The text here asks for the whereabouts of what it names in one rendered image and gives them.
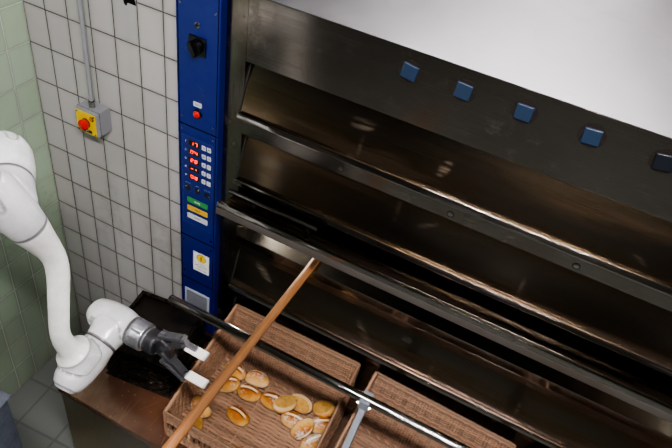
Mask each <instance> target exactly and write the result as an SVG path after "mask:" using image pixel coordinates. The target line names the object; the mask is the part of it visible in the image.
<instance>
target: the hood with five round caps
mask: <svg viewBox="0 0 672 448"><path fill-rule="evenodd" d="M246 61H247V62H249V63H252V64H254V65H257V66H260V67H262V68H265V69H268V70H270V71H273V72H276V73H278V74H281V75H283V76H286V77H289V78H291V79H294V80H297V81H299V82H302V83H305V84H307V85H310V86H312V87H315V88H318V89H320V90H323V91H326V92H328V93H331V94H334V95H336V96H339V97H342V98H344V99H347V100H349V101H352V102H355V103H357V104H360V105H363V106H365V107H368V108H371V109H373V110H376V111H378V112H381V113H384V114H386V115H389V116H392V117H394V118H397V119H400V120H402V121H405V122H407V123H410V124H413V125H415V126H418V127H421V128H423V129H426V130H429V131H431V132H434V133H436V134H439V135H442V136H444V137H447V138H450V139H452V140H455V141H458V142H460V143H463V144H466V145H468V146H471V147H473V148H476V149H479V150H481V151H484V152H487V153H489V154H492V155H495V156H497V157H500V158H502V159H505V160H508V161H510V162H513V163H516V164H518V165H521V166H524V167H526V168H529V169H531V170H534V171H537V172H539V173H542V174H545V175H547V176H550V177H553V178H555V179H558V180H560V181H563V182H566V183H568V184H571V185H574V186H576V187H579V188H582V189H584V190H587V191H590V192H592V193H595V194H597V195H600V196H603V197H605V198H608V199H611V200H613V201H616V202H619V203H621V204H624V205H626V206H629V207H632V208H634V209H637V210H640V211H642V212H645V213H648V214H650V215H653V216H655V217H658V218H661V219H663V220H666V221H669V222H671V223H672V139H670V138H667V137H664V136H661V135H659V134H656V133H653V132H650V131H647V130H644V129H641V128H638V127H635V126H632V125H630V124H627V123H624V122H621V121H618V120H615V119H612V118H609V117H606V116H603V115H601V114H598V113H595V112H592V111H589V110H586V109H583V108H580V107H577V106H574V105H572V104H569V103H566V102H563V101H560V100H557V99H554V98H551V97H548V96H545V95H543V94H540V93H537V92H534V91H531V90H528V89H525V88H522V87H519V86H517V85H514V84H511V83H508V82H505V81H502V80H499V79H496V78H493V77H490V76H488V75H485V74H482V73H479V72H476V71H473V70H470V69H467V68H464V67H461V66H459V65H456V64H453V63H450V62H447V61H444V60H441V59H438V58H435V57H432V56H430V55H427V54H424V53H421V52H418V51H415V50H412V49H409V48H406V47H403V46H401V45H398V44H395V43H392V42H389V41H386V40H383V39H380V38H377V37H374V36H372V35H369V34H366V33H363V32H360V31H357V30H354V29H351V28H348V27H345V26H343V25H340V24H337V23H334V22H331V21H328V20H325V19H322V18H319V17H316V16H314V15H311V14H308V13H305V12H302V11H299V10H296V9H293V8H290V7H287V6H285V5H282V4H279V3H276V2H273V1H270V0H249V12H248V31H247V49H246Z"/></svg>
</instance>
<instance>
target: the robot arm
mask: <svg viewBox="0 0 672 448"><path fill-rule="evenodd" d="M35 180H36V165H35V159H34V155H33V151H32V149H31V147H30V146H29V144H28V143H27V142H26V141H25V139H24V138H22V137H21V136H20V135H17V134H15V133H13V132H10V131H0V233H2V234H4V235H5V236H6V237H8V238H9V239H10V240H12V241H13V242H14V243H16V244H17V245H19V246H21V247H22V248H24V249H25V250H27V251H28V252H30V253H31V254H33V255H34V256H36V257H37V258H38V259H39V260H40V261H41V262H42V264H43V266H44V269H45V274H46V285H47V308H48V327H49V335H50V339H51V342H52V345H53V347H54V348H55V350H56V352H57V354H56V361H57V366H58V367H57V368H56V370H55V373H54V378H53V381H54V385H55V386H56V387H58V388H59V389H61V390H63V391H65V392H67V393H69V394H75V393H79V392H81V391H83V390H84V389H85V388H87V387H88V386H89V385H90V384H91V383H92V382H93V381H94V380H95V379H96V378H97V376H98V375H99V374H100V373H101V372H102V370H103V369H104V368H105V366H106V365H107V363H108V362H109V360H110V358H111V356H112V355H113V354H114V352H115V351H116V350H117V349H118V348H119V347H120V346H121V345H123V344H124V343H125V344H126V345H128V346H130V347H132V348H133V349H135V350H137V351H144V352H146V353H147V354H149V355H155V354H158V355H159V356H160V357H161V359H160V360H159V362H160V363H161V364H162V365H164V366H165V367H166V368H167V369H168V370H170V371H171V372H172V373H173V374H174V375H175V376H176V377H177V378H178V379H179V380H180V381H182V382H184V381H185V380H188V381H190V382H192V383H193V384H195V385H197V386H199V387H200V388H202V389H204V388H205V387H206V385H207V384H208V383H209V380H207V379H205V378H204V377H202V376H200V375H198V374H196V373H195V372H193V371H191V370H190V371H188V370H187V368H186V367H185V366H184V365H183V364H182V363H181V361H180V360H179V359H178V358H177V354H176V353H175V349H180V348H182V350H183V349H184V351H186V352H187V353H189V354H191V355H193V356H195V357H196V358H198V359H200V360H202V361H205V360H206V358H207V357H208V356H209V355H210V353H209V352H207V351H205V350H203V349H202V348H200V347H198V346H196V345H194V344H193V343H191V342H190V341H189V340H188V339H187V338H188V335H186V334H181V333H175V332H169V331H166V330H164V329H163V330H162V331H160V330H158V329H157V328H156V326H155V325H154V324H152V323H151V322H149V321H147V320H145V319H144V318H142V317H140V316H139V315H137V313H136V312H135V311H133V310H132V309H130V308H129V307H127V306H125V305H123V304H121V303H118V302H116V301H113V300H110V299H105V298H101V299H98V300H96V301H94V302H93V303H92V304H91V305H90V306H89V308H88V309H87V312H86V318H87V322H88V324H89V325H90V328H89V330H88V331H87V333H86V334H85V335H84V336H83V335H76V336H73V335H72V333H71V331H70V266H69V261H68V257H67V254H66V251H65V249H64V247H63V245H62V243H61V241H60V240H59V238H58V237H57V235H56V233H55V231H54V230H53V228H52V226H51V224H50V222H49V220H48V218H47V216H46V215H45V214H44V212H43V211H42V209H41V208H40V206H39V204H38V197H37V192H36V186H35ZM171 357H172V358H171ZM170 358H171V359H170Z"/></svg>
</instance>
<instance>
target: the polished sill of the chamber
mask: <svg viewBox="0 0 672 448"><path fill-rule="evenodd" d="M236 242H237V243H239V244H241V245H243V246H245V247H247V248H249V249H251V250H254V251H256V252H258V253H260V254H262V255H264V256H266V257H268V258H271V259H273V260H275V261H277V262H279V263H281V264H283V265H285V266H288V267H290V268H292V269H294V270H296V271H298V272H300V273H301V272H302V270H303V269H304V268H305V267H306V265H307V264H308V263H309V262H310V260H311V259H312V257H310V256H308V255H306V254H303V253H301V252H299V251H297V250H295V249H293V248H290V247H288V246H286V245H284V244H282V243H280V242H277V241H275V240H273V239H271V238H269V237H267V236H264V235H262V234H260V233H258V232H256V231H254V230H251V229H249V228H247V227H244V228H243V229H242V230H241V231H240V232H239V233H238V234H237V235H236ZM309 277H311V278H313V279H315V280H317V281H319V282H322V283H324V284H326V285H328V286H330V287H332V288H334V289H336V290H338V291H341V292H343V293H345V294H347V295H349V296H351V297H353V298H355V299H358V300H360V301H362V302H364V303H366V304H368V305H370V306H372V307H375V308H377V309H379V310H381V311H383V312H385V313H387V314H389V315H392V316H394V317H396V318H398V319H400V320H402V321H404V322H406V323H409V324H411V325H413V326H415V327H417V328H419V329H421V330H423V331H426V332H428V333H430V334H432V335H434V336H436V337H438V338H440V339H443V340H445V341H447V342H449V343H451V344H453V345H455V346H457V347H460V348H462V349H464V350H466V351H468V352H470V353H472V354H474V355H477V356H479V357H481V358H483V359H485V360H487V361H489V362H491V363H494V364H496V365H498V366H500V367H502V368H504V369H506V370H508V371H511V372H513V373H515V374H517V375H519V376H521V377H523V378H525V379H528V380H530V381H532V382H534V383H536V384H538V385H540V386H542V387H545V388H547V389H549V390H551V391H553V392H555V393H557V394H559V395H562V396H564V397H566V398H568V399H570V400H572V401H574V402H576V403H579V404H581V405H583V406H585V407H587V408H589V409H591V410H593V411H596V412H598V413H600V414H602V415H604V416H606V417H608V418H610V419H613V420H615V421H617V422H619V423H621V424H623V425H625V426H627V427H630V428H632V429H634V430H636V431H638V432H640V433H642V434H644V435H647V436H649V437H651V438H653V439H655V440H657V441H659V442H661V443H664V444H666V445H668V446H670V447H672V423H670V422H668V421H666V420H664V419H661V418H659V417H657V416H655V415H653V414H651V413H648V412H646V411H644V410H642V409H640V408H638V407H635V406H633V405H631V404H629V403H627V402H625V401H622V400H620V399H618V398H616V397H614V396H612V395H609V394H607V393H605V392H603V391H601V390H599V389H596V388H594V387H592V386H590V385H588V384H586V383H583V382H581V381H579V380H577V379H575V378H573V377H570V376H568V375H566V374H564V373H562V372H559V371H557V370H555V369H553V368H551V367H549V366H546V365H544V364H542V363H540V362H538V361H536V360H533V359H531V358H529V357H527V356H525V355H523V354H520V353H518V352H516V351H514V350H512V349H510V348H507V347H505V346H503V345H501V344H499V343H497V342H494V341H492V340H490V339H488V338H486V337H484V336H481V335H479V334H477V333H475V332H473V331H471V330H468V329H466V328H464V327H462V326H460V325H458V324H455V323H453V322H451V321H449V320H447V319H445V318H442V317H440V316H438V315H436V314H434V313H431V312H429V311H427V310H425V309H423V308H421V307H418V306H416V305H414V304H412V303H410V302H408V301H405V300H403V299H401V298H399V297H397V296H395V295H392V294H390V293H388V292H386V291H384V290H382V289H379V288H377V287H375V286H373V285H371V284H369V283H366V282H364V281H362V280H360V279H358V278H356V277H353V276H351V275H349V274H347V273H345V272H343V271H340V270H338V269H336V268H334V267H332V266H330V265H327V264H325V263H323V262H321V261H320V263H319V264H318V265H317V266H316V268H315V269H314V270H313V272H312V273H311V274H310V275H309Z"/></svg>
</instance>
